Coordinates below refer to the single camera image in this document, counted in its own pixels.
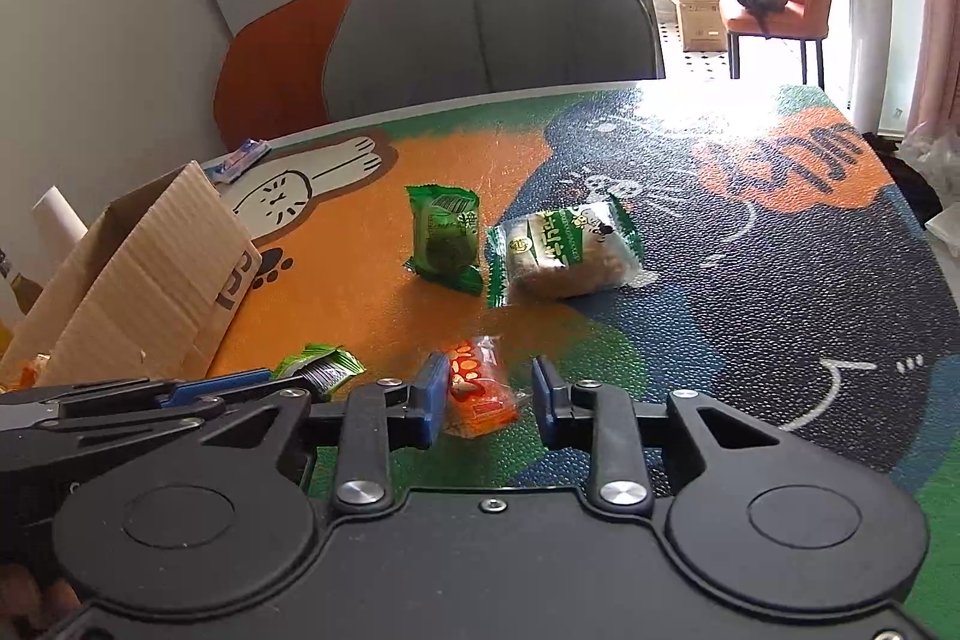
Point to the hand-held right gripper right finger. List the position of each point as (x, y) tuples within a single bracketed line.
[(549, 401)]

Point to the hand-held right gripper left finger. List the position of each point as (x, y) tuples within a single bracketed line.
[(429, 400)]

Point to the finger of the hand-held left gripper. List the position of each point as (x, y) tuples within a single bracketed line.
[(217, 386), (120, 424)]

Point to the small orange snack packet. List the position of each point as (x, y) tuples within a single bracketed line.
[(480, 389)]

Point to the small green snack packet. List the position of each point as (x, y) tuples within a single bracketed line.
[(315, 364)]

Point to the brown cardboard box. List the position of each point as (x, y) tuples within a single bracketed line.
[(150, 280)]

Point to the person's left hand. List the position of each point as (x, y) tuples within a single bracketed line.
[(30, 602)]

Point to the clear green-edged rice cracker packet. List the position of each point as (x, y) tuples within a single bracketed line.
[(562, 250)]

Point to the green round-cake snack packet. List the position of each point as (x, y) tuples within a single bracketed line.
[(444, 239)]

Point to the white paper roll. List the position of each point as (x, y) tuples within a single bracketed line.
[(60, 220)]

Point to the blue and pink tissue packet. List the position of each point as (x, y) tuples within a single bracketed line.
[(238, 160)]

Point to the orange round-back chair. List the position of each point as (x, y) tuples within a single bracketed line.
[(277, 70)]

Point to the grey upholstered chair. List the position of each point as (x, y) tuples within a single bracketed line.
[(487, 18)]

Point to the dark cloth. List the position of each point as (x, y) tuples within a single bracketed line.
[(896, 175)]

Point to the small cardboard carton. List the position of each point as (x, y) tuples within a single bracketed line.
[(701, 14)]

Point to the white plastic bags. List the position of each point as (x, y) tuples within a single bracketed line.
[(937, 175)]

